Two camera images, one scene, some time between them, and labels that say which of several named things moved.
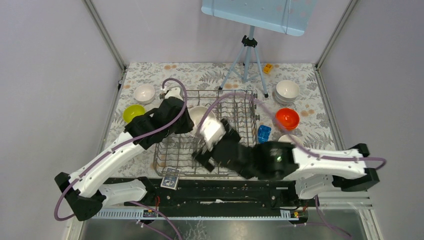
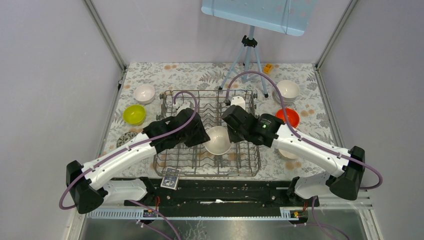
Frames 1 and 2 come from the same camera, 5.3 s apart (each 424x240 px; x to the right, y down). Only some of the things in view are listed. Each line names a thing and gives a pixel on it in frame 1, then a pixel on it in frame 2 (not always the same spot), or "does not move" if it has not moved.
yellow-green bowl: x=132 y=111 does not move
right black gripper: x=230 y=134 to x=233 y=138
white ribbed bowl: x=287 y=91 does not move
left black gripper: x=188 y=127 to x=202 y=136
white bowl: x=144 y=94 does not move
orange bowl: x=287 y=118 does not move
